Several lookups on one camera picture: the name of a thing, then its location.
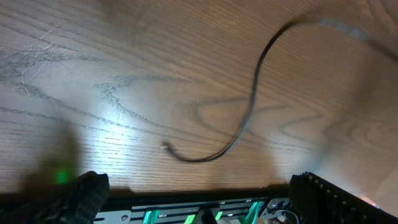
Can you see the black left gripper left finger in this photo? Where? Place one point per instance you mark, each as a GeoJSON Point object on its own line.
{"type": "Point", "coordinates": [75, 202]}

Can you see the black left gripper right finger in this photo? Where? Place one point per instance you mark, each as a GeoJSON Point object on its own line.
{"type": "Point", "coordinates": [319, 201]}

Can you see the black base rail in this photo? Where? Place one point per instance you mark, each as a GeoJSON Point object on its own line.
{"type": "Point", "coordinates": [268, 205]}

